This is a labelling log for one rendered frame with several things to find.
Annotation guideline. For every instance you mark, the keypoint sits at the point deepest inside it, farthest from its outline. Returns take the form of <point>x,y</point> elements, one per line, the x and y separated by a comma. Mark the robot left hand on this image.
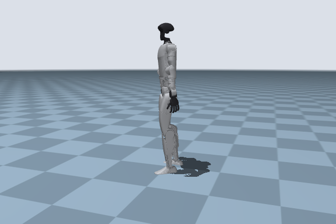
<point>174,103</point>

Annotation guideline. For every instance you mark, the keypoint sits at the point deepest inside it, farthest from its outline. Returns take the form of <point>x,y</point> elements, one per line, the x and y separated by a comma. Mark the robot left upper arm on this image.
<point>171,54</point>

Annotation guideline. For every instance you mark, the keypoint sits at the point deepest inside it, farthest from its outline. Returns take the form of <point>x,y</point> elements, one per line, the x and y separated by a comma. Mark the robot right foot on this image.
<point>179,162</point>

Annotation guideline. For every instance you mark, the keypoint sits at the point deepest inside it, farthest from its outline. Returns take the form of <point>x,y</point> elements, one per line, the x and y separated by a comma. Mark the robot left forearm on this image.
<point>171,80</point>

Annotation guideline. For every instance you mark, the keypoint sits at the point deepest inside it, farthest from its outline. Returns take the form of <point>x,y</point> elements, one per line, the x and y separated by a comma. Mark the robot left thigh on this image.
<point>164,114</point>

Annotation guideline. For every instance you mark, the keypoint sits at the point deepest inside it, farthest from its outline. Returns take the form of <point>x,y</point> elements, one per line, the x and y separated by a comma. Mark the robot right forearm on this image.
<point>161,82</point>

